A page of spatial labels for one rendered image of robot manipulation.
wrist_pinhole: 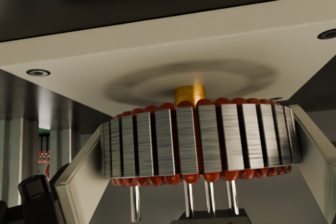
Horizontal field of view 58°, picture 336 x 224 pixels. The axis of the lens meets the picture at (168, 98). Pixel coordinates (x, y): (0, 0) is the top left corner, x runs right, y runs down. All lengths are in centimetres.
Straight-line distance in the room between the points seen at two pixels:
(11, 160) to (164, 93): 19
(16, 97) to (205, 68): 15
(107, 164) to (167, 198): 29
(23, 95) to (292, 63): 18
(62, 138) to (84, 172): 26
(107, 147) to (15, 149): 19
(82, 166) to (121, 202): 30
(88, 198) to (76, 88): 6
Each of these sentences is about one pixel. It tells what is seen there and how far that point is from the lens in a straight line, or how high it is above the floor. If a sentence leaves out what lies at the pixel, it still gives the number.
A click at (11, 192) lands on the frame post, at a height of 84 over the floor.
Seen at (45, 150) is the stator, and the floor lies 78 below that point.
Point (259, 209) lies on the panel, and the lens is 44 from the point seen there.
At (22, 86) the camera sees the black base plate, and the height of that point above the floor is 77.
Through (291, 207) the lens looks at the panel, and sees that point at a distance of 45.
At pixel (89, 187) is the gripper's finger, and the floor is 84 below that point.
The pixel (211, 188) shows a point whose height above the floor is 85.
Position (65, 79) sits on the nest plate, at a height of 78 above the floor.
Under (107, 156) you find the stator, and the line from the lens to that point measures 16.
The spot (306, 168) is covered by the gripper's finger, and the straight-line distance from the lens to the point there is 17.
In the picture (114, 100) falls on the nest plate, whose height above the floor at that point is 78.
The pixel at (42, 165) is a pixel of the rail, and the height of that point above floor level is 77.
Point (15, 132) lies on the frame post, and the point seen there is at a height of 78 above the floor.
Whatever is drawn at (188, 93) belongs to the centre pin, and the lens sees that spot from 18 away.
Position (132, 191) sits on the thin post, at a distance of 27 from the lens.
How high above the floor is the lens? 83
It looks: 13 degrees down
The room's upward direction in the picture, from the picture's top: 176 degrees clockwise
